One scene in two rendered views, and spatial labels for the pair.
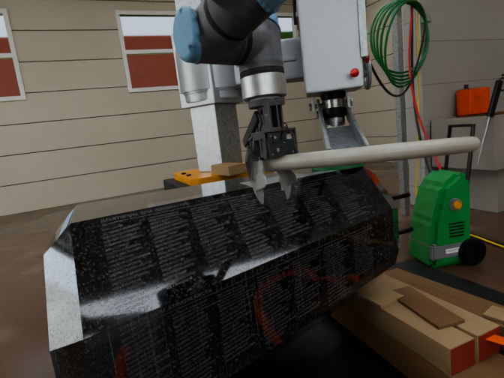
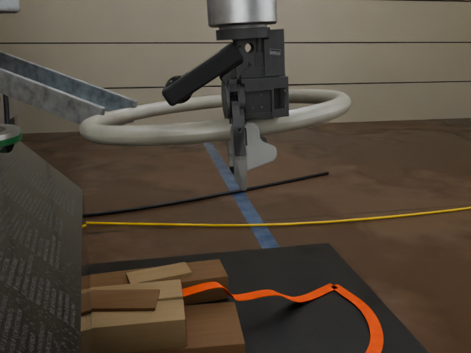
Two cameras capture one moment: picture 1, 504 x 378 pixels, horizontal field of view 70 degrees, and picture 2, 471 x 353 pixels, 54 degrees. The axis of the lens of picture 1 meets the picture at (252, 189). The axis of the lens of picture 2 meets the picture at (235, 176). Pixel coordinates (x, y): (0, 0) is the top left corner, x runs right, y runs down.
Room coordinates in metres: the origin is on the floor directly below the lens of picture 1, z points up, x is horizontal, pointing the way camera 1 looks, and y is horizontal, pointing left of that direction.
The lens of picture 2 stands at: (0.63, 0.57, 1.05)
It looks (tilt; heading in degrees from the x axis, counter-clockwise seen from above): 17 degrees down; 282
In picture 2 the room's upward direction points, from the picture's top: straight up
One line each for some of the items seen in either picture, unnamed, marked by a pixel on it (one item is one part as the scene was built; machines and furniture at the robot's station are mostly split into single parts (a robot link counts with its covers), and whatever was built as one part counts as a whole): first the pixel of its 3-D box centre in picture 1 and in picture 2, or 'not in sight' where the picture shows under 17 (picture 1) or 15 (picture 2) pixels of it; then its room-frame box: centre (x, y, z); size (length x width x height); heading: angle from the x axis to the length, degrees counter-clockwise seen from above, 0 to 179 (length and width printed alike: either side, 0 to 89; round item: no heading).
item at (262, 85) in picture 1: (265, 89); (241, 11); (0.75, -0.05, 1.08); 0.10 x 0.09 x 0.05; 110
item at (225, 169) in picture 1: (227, 169); not in sight; (1.87, 0.11, 0.81); 0.20 x 0.10 x 0.05; 31
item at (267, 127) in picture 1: (270, 130); (250, 75); (0.74, -0.05, 1.00); 0.09 x 0.08 x 0.12; 20
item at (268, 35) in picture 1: (257, 45); not in sight; (0.75, -0.04, 1.17); 0.10 x 0.09 x 0.12; 128
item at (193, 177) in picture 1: (221, 172); not in sight; (2.13, 0.17, 0.76); 0.49 x 0.49 x 0.05; 23
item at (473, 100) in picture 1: (476, 100); not in sight; (3.63, -2.33, 1.00); 0.50 x 0.22 x 0.33; 113
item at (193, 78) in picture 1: (243, 67); not in sight; (2.13, -0.03, 1.35); 0.74 x 0.34 x 0.25; 91
